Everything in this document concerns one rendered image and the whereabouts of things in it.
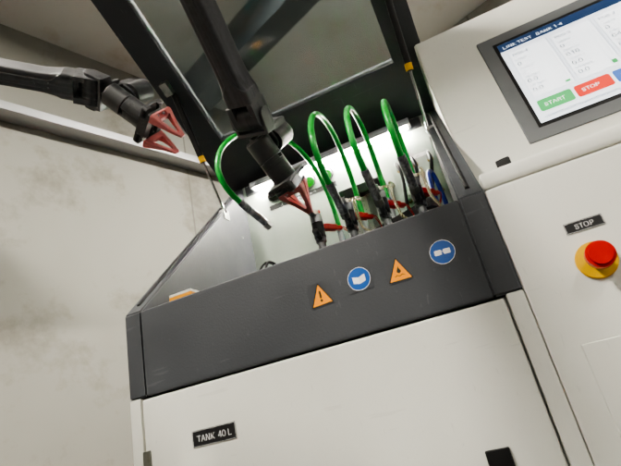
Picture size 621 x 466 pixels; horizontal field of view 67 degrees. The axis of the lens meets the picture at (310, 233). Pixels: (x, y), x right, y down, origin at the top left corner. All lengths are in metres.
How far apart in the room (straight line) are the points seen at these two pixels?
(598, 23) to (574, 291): 0.73
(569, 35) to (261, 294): 0.89
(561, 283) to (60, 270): 2.90
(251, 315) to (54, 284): 2.45
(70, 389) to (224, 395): 2.27
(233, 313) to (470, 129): 0.65
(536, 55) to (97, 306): 2.75
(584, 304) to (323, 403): 0.39
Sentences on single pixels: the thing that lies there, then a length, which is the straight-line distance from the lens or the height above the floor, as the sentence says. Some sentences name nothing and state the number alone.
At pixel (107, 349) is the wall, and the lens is 3.19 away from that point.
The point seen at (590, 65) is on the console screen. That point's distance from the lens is 1.21.
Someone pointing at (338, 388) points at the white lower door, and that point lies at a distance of 0.76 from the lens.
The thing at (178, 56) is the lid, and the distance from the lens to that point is 1.47.
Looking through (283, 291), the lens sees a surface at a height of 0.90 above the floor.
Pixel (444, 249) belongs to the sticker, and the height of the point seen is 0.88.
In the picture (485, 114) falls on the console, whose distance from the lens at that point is 1.15.
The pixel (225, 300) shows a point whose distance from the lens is 0.87.
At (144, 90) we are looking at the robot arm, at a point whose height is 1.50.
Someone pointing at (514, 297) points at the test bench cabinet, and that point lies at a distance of 0.73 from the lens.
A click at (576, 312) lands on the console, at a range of 0.73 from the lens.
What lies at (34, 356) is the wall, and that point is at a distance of 3.05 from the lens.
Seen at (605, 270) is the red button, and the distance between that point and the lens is 0.74.
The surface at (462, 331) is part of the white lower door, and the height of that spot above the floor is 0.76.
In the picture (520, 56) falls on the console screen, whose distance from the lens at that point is 1.25.
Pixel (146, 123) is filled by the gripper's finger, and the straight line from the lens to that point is 1.15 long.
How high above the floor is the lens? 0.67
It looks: 22 degrees up
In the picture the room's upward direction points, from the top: 13 degrees counter-clockwise
